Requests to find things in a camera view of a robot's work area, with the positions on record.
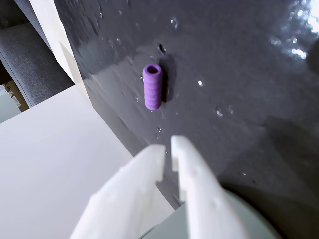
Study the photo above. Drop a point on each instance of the white board sheet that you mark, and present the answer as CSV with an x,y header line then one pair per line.
x,y
49,149

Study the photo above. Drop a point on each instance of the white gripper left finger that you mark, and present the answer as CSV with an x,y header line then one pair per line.
x,y
119,199

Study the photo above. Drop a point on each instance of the black glossy mat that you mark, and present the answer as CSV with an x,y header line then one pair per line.
x,y
224,74

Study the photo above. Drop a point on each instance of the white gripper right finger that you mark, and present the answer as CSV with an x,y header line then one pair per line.
x,y
204,199

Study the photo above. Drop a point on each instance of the purple ribbed pen grip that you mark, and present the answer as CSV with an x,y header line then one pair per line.
x,y
152,89

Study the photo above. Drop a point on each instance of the grey fabric sofa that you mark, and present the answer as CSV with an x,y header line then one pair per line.
x,y
25,49

